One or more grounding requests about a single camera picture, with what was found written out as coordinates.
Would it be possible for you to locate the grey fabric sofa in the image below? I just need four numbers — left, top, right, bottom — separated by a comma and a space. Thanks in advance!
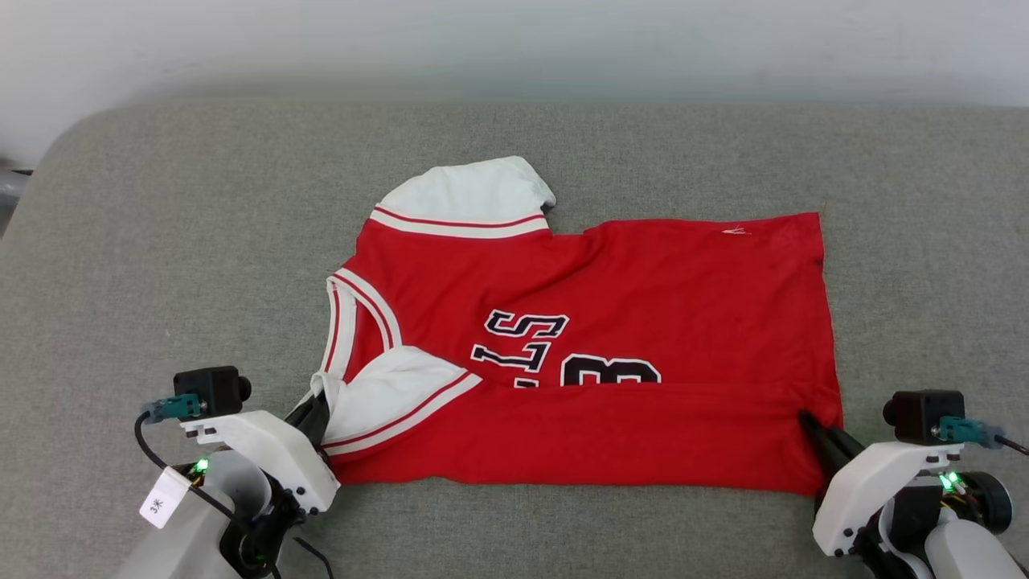
0, 101, 1029, 579

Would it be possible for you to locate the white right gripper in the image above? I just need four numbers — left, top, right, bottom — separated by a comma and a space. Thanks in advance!
798, 412, 965, 557

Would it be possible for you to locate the white paper label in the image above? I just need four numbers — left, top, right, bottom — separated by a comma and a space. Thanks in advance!
138, 466, 194, 530

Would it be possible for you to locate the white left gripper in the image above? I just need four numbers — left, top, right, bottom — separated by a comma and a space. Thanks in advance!
183, 394, 340, 515

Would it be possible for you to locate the red and white jersey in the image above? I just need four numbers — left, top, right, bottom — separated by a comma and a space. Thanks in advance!
310, 155, 845, 495

